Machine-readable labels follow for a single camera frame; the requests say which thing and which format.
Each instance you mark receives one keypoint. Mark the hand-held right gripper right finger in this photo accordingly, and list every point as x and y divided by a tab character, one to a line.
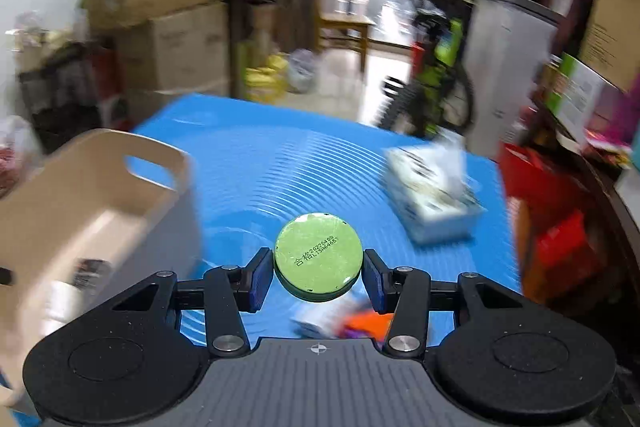
375	279

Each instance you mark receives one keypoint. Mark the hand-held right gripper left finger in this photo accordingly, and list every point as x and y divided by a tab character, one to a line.
260	279

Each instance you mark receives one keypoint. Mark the green round tin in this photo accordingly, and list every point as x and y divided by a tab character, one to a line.
317	252

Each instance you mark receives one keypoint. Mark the black remote control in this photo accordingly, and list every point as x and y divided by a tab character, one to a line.
92	272

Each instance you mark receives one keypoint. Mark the beige plastic storage bin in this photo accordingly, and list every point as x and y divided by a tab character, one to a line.
100	187

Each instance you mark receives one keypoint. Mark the small white bottle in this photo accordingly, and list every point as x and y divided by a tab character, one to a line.
62	302

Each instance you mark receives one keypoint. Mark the clear bowl of colourful clips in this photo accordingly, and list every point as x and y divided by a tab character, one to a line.
367	324

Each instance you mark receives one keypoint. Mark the white charger plug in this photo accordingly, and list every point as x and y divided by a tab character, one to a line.
317	326

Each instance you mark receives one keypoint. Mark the white tissue box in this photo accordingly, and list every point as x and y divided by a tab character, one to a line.
430	197

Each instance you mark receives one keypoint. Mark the blue silicone mat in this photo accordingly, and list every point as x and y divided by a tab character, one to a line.
310	167

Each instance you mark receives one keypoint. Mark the red bag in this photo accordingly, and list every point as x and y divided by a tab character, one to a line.
540	187

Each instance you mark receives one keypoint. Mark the grey plastic bag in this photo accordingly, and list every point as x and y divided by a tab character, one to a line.
302	72

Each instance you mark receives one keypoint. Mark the black and green bicycle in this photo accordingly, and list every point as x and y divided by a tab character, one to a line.
435	72

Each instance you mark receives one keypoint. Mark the white standing appliance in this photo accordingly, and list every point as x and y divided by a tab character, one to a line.
510	72

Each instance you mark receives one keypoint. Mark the large cardboard box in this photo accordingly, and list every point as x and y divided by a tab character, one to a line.
175	47

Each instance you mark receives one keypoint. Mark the wooden chair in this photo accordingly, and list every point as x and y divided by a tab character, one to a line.
345	24

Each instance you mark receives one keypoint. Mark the red and black box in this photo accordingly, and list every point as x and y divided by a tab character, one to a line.
105	72

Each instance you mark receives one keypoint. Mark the green and white box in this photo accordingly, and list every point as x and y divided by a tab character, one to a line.
580	97

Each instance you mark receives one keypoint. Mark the white red-print plastic bag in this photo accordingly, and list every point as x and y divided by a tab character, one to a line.
15	152

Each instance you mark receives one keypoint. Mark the brown cardboard box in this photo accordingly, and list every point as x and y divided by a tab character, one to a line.
612	27

